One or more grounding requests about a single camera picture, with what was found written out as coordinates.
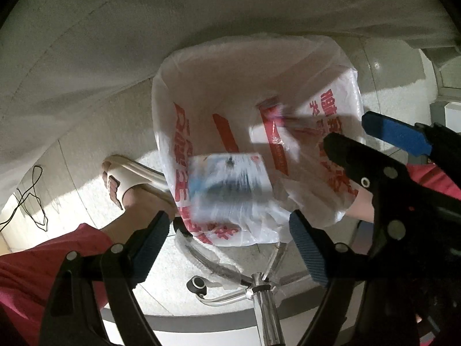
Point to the white slipper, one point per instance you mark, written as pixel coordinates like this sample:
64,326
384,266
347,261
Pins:
126,183

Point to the blue white snack packet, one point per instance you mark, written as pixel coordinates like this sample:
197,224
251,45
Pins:
227,183

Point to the person's left leg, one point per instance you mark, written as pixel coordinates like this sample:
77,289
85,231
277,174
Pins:
144,205

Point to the white red-printed plastic bag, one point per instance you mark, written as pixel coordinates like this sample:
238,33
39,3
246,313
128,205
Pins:
230,90

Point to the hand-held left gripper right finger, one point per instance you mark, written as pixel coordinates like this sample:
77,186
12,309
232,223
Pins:
306,245

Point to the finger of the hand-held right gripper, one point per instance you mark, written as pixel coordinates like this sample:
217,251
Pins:
360,162
396,133

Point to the white bed sheet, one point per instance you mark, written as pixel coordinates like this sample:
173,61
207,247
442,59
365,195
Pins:
108,43

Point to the chrome swivel chair base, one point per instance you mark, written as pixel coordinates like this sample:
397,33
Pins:
263,302

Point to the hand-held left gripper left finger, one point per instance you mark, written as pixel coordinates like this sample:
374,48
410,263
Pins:
151,247

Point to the grey furniture piece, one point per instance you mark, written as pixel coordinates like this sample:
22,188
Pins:
448,79

